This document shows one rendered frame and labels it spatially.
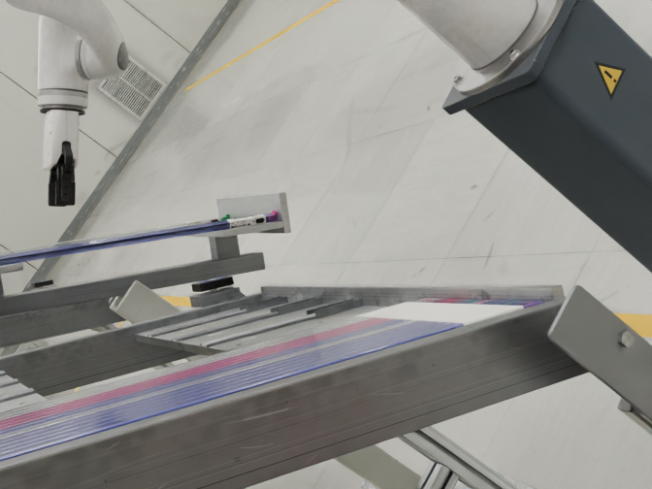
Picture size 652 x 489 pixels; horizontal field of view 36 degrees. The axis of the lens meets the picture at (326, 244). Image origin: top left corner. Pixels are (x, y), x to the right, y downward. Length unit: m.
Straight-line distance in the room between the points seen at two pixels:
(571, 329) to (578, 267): 1.49
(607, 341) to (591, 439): 1.13
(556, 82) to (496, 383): 0.60
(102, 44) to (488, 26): 0.68
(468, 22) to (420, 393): 0.66
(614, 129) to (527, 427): 0.87
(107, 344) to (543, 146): 0.65
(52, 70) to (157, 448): 1.16
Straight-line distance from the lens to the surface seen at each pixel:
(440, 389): 0.76
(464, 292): 0.95
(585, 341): 0.78
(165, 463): 0.68
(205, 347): 1.08
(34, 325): 2.12
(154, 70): 9.26
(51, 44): 1.77
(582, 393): 2.00
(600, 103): 1.35
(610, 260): 2.20
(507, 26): 1.32
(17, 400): 1.02
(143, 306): 1.66
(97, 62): 1.73
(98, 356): 1.36
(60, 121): 1.74
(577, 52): 1.34
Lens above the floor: 1.17
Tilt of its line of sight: 19 degrees down
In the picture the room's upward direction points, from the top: 53 degrees counter-clockwise
